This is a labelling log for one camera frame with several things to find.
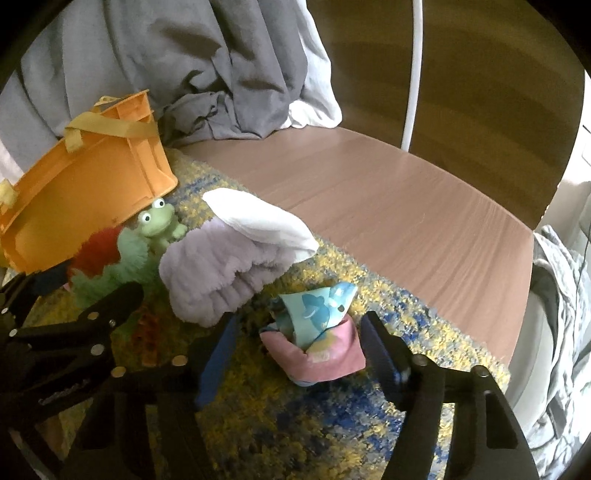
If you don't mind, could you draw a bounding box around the yellow and blue rug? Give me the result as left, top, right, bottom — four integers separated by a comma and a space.
37, 148, 511, 480

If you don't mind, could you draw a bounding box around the grey crumpled blanket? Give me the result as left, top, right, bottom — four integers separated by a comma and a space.
526, 225, 591, 462

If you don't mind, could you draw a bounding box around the grey curtain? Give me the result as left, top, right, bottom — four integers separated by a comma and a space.
0, 0, 311, 153

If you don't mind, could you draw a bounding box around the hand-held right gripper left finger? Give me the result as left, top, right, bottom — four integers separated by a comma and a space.
69, 315, 242, 480

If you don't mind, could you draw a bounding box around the white soft cloth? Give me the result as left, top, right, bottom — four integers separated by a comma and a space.
202, 188, 319, 265

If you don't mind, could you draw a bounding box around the white sheer curtain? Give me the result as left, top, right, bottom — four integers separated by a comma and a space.
287, 0, 343, 131

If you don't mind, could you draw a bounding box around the blue patterned cloth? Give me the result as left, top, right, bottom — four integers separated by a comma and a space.
270, 282, 358, 348

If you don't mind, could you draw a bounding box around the pink cloth pouch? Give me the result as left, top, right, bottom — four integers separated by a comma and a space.
259, 318, 367, 387

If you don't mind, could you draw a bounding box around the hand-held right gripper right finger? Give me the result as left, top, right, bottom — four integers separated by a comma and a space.
360, 312, 542, 480

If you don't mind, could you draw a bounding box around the green frog toy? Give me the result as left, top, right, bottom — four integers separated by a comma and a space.
139, 198, 188, 243

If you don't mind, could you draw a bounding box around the green and red plush toy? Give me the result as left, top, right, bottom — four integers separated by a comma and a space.
65, 226, 168, 311

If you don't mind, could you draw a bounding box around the lavender fluffy cloth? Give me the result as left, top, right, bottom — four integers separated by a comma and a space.
159, 219, 297, 328

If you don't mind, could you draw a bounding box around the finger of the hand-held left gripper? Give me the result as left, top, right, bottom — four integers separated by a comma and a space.
0, 272, 44, 326
9, 281, 145, 370

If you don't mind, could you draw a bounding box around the pale pink curtain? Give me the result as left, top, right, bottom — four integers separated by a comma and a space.
0, 135, 16, 186

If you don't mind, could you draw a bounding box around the orange plastic crate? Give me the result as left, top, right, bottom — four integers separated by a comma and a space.
0, 90, 179, 274

